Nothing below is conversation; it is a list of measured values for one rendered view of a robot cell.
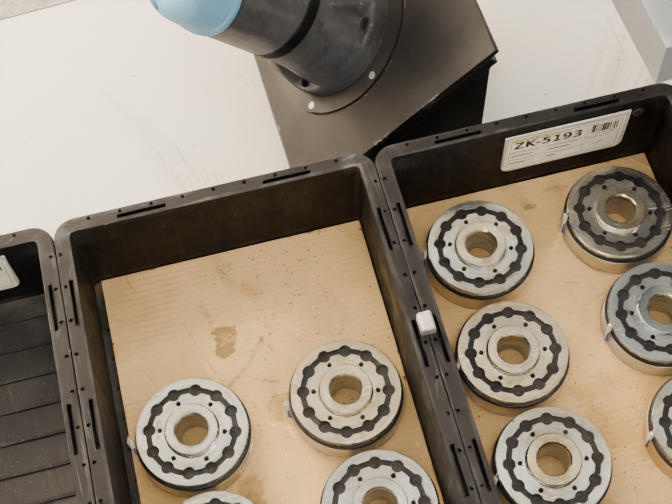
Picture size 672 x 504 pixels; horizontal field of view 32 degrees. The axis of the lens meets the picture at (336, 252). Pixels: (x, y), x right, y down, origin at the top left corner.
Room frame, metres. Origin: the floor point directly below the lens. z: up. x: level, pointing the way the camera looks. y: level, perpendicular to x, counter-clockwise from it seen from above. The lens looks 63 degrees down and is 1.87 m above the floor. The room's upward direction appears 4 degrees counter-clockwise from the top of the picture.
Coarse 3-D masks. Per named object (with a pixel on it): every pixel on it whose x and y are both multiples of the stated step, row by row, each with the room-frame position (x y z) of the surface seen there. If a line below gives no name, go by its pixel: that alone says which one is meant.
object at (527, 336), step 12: (492, 336) 0.42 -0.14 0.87; (504, 336) 0.42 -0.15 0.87; (516, 336) 0.42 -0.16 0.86; (528, 336) 0.42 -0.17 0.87; (492, 348) 0.41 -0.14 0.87; (528, 348) 0.41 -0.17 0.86; (492, 360) 0.40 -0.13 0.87; (528, 360) 0.40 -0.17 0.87; (504, 372) 0.39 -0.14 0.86; (516, 372) 0.38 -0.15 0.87; (528, 372) 0.39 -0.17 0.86
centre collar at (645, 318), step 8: (656, 288) 0.46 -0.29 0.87; (664, 288) 0.46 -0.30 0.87; (640, 296) 0.45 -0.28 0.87; (648, 296) 0.45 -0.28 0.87; (656, 296) 0.45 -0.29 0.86; (664, 296) 0.45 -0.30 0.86; (640, 304) 0.44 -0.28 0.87; (648, 304) 0.44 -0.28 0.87; (640, 312) 0.44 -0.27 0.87; (648, 312) 0.43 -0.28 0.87; (640, 320) 0.43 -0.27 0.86; (648, 320) 0.43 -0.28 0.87; (648, 328) 0.42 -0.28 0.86; (656, 328) 0.42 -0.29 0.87; (664, 328) 0.42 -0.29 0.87
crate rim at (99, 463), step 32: (352, 160) 0.58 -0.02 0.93; (192, 192) 0.56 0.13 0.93; (224, 192) 0.55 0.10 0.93; (256, 192) 0.56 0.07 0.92; (64, 224) 0.53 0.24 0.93; (96, 224) 0.53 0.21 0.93; (384, 224) 0.52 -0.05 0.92; (64, 256) 0.50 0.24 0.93; (64, 288) 0.47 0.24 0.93; (416, 352) 0.38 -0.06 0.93; (96, 416) 0.35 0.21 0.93; (448, 416) 0.33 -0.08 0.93; (96, 448) 0.32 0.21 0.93; (448, 448) 0.30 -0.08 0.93; (96, 480) 0.29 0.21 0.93
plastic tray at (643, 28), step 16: (624, 0) 0.64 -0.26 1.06; (640, 0) 0.62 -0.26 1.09; (656, 0) 0.65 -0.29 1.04; (624, 16) 0.63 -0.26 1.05; (640, 16) 0.61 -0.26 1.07; (656, 16) 0.63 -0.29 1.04; (640, 32) 0.61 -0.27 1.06; (656, 32) 0.59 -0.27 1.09; (640, 48) 0.60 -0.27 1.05; (656, 48) 0.58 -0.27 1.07; (656, 64) 0.57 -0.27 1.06; (656, 80) 0.57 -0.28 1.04
